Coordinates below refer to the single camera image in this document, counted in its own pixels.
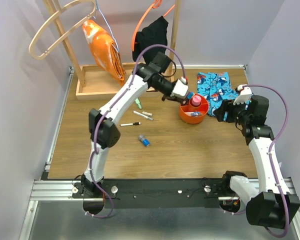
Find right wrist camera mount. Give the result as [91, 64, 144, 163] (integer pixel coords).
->
[233, 84, 253, 105]

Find wooden rack base tray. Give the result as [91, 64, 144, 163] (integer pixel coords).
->
[75, 60, 177, 101]

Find grey cap white marker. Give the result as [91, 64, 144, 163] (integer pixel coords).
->
[133, 110, 154, 121]

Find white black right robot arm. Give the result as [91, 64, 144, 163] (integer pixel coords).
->
[213, 95, 300, 230]

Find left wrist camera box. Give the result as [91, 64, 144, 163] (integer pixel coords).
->
[171, 77, 189, 95]

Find grey glue stick blue cap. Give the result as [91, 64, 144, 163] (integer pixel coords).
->
[138, 134, 150, 147]

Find mint green highlighter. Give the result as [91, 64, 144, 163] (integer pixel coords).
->
[135, 98, 142, 110]

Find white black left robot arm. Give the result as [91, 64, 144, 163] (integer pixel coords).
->
[80, 52, 189, 198]

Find orange plastic hanger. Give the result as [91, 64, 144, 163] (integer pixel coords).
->
[131, 0, 176, 52]

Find wooden clothes rack posts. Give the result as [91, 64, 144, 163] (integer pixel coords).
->
[44, 0, 182, 86]

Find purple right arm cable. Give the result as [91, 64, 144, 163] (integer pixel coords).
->
[242, 84, 290, 238]

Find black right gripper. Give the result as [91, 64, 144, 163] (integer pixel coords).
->
[213, 97, 251, 125]

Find black hanging garment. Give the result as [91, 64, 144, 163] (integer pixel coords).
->
[132, 16, 169, 62]

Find blue shark print cloth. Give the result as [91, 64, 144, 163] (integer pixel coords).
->
[197, 72, 238, 117]

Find grey white eraser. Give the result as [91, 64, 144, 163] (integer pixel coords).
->
[142, 111, 153, 117]

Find black highlighter blue cap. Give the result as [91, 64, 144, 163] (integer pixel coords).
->
[186, 92, 194, 100]

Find aluminium frame rail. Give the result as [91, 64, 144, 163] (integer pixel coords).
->
[17, 65, 86, 240]

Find black cap whiteboard marker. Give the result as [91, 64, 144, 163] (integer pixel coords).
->
[120, 122, 141, 127]

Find pink cap marker tube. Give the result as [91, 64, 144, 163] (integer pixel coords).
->
[190, 94, 202, 107]

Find orange white folded cloth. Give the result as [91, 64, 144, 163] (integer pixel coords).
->
[82, 19, 126, 86]

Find orange round divided organizer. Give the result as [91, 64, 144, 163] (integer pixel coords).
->
[179, 94, 210, 125]

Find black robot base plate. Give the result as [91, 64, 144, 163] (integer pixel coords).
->
[72, 177, 241, 212]

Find blue wire hanger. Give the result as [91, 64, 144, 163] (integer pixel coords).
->
[95, 0, 120, 53]

